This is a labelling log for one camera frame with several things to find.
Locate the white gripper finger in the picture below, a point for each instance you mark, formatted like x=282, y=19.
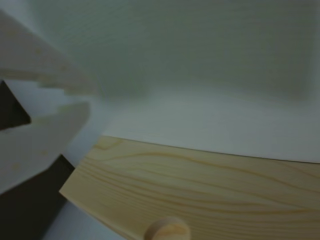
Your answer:
x=37, y=65
x=32, y=147

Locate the light wooden box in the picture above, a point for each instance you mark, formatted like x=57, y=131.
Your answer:
x=200, y=190

